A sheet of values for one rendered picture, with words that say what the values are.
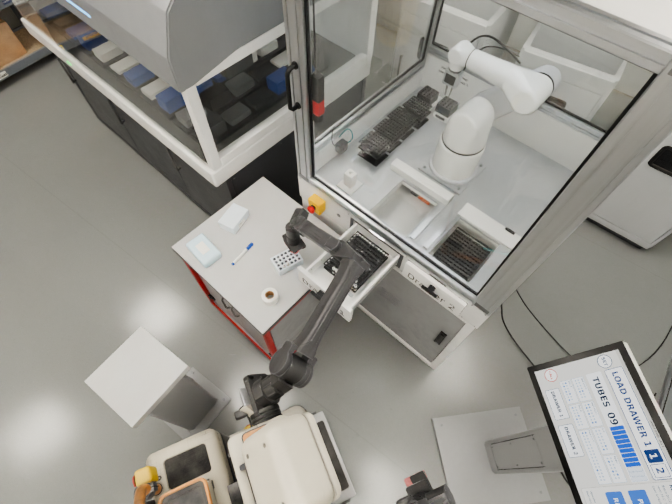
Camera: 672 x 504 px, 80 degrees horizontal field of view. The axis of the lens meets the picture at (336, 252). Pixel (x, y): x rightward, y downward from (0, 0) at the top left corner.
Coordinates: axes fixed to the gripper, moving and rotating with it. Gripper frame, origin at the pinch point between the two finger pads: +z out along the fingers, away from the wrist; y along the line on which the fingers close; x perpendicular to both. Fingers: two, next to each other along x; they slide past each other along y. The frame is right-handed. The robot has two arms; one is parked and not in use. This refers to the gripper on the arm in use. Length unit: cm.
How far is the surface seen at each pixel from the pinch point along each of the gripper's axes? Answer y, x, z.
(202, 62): 55, 3, -62
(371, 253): -23.1, -24.7, -9.0
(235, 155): 56, 0, -11
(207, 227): 36.5, 27.7, 5.3
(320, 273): -16.8, -3.0, -2.4
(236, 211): 33.7, 12.6, 0.0
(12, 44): 333, 87, 56
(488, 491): -132, -30, 78
